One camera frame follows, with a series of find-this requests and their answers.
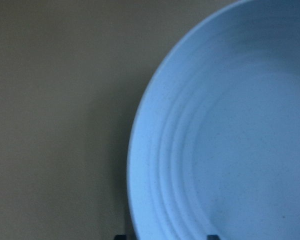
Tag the blue round plate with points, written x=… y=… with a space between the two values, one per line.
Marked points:
x=215 y=144

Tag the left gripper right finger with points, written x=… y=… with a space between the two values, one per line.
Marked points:
x=212 y=237

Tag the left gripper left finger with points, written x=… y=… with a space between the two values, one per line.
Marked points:
x=120 y=237

